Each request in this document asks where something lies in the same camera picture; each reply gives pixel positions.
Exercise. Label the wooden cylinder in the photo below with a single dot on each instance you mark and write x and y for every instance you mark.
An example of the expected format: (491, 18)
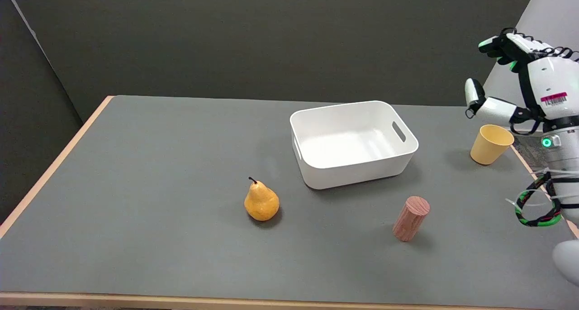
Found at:
(410, 219)

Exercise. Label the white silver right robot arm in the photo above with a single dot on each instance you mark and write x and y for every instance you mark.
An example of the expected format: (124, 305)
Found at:
(565, 156)

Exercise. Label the yellow pear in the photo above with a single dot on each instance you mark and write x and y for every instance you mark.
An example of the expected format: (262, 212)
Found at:
(261, 203)

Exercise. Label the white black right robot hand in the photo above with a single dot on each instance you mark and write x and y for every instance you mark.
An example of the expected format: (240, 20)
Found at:
(554, 81)

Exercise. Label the yellow plastic cup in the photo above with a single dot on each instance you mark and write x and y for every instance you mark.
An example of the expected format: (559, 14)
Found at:
(488, 147)

